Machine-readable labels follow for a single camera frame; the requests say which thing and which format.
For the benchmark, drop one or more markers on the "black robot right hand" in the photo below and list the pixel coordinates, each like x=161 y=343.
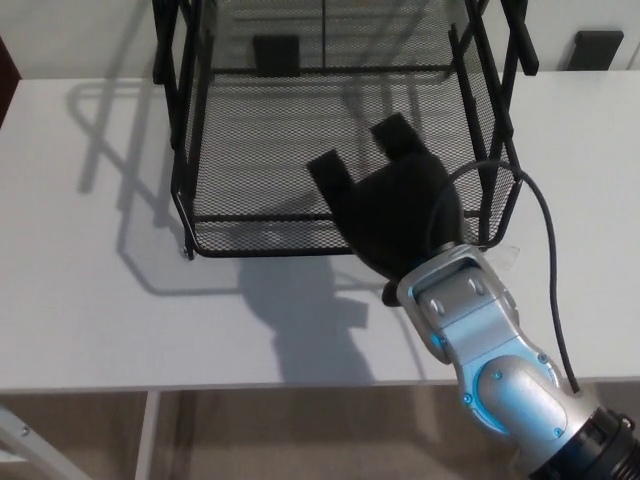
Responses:
x=395 y=215

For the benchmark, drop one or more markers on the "black mesh file tray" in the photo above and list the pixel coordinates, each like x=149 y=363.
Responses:
x=260 y=235

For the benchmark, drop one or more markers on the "dark brown wooden panel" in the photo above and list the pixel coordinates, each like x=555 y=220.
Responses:
x=7 y=75

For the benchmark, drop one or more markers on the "black rectangular wall box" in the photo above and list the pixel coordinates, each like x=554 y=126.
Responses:
x=275 y=55
x=597 y=50

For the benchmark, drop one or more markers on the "white metal desk leg frame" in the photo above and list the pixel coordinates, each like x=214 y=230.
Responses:
x=147 y=435

